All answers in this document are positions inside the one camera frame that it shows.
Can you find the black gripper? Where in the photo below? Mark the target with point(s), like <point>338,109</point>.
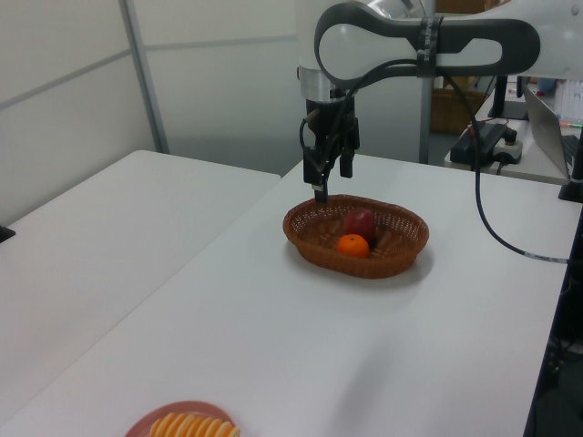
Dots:
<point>325,116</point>

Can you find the red toy apple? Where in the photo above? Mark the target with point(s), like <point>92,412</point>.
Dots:
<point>360,220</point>

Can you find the toy orange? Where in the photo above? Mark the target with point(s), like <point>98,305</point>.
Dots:
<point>353,246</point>

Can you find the striped toy bread roll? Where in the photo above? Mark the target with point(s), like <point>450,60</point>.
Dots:
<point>191,428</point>

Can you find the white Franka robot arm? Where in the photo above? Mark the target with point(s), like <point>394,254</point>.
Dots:
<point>460,27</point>

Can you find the brown woven basket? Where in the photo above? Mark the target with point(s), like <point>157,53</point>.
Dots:
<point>364,266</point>

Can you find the pink plate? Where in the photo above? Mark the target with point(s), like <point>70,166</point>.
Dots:
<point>141,425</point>

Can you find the brown box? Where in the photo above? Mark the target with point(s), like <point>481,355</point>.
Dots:
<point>451,109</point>

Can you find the black control box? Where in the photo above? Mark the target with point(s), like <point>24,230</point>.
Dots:
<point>469,145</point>

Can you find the grey emergency stop button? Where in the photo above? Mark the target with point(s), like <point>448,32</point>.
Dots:
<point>509,152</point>

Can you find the black monitor stand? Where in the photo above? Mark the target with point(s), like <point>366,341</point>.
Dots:
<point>501,98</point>

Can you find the silver laptop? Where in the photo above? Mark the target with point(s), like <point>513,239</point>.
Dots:
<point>544,132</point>

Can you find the black table clamp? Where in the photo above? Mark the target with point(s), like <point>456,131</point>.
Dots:
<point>5,234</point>

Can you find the grey partition post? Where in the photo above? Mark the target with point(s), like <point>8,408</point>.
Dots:
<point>143,77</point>
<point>426,118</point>

